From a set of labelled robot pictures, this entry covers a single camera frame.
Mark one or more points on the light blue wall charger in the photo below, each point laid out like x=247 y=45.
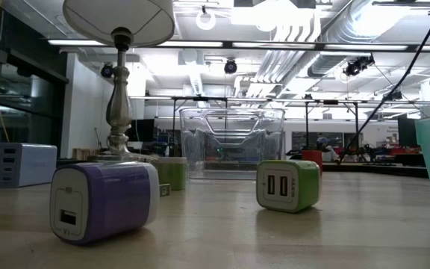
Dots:
x=32 y=164

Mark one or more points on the black ceiling spotlight cluster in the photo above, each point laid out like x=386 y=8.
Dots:
x=357 y=66

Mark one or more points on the black background table frame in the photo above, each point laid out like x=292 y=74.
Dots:
x=307 y=127

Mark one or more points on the table lamp with white shade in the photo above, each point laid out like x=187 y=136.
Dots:
x=119 y=108

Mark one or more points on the clear plastic bin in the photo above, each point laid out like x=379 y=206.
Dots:
x=200 y=149

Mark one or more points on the long ceiling light bar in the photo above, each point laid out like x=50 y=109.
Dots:
x=228 y=45

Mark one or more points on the black computer monitor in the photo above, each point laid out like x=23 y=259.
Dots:
x=407 y=132
x=142 y=130

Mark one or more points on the purple white cube charger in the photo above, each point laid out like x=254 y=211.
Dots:
x=118 y=198

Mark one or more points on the green white cube charger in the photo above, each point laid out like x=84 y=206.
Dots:
x=174 y=173
x=306 y=183

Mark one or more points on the wooden blocks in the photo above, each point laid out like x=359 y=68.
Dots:
x=80 y=154

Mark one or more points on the red cube charger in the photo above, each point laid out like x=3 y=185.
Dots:
x=312 y=162

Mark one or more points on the seated person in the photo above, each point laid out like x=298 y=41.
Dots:
x=323 y=143

